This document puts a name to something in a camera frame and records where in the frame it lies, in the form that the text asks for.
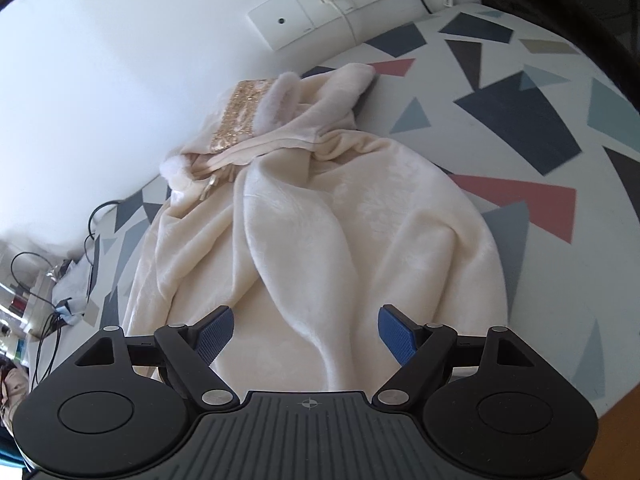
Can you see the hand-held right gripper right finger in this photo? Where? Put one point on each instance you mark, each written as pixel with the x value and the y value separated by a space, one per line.
pixel 397 335

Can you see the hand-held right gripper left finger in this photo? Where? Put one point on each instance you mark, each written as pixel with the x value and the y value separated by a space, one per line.
pixel 215 335

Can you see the cream velvet robe gold trim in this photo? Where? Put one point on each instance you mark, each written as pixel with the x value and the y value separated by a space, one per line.
pixel 350 220

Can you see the white wall socket panel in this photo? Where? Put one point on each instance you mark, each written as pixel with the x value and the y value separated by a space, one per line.
pixel 300 15

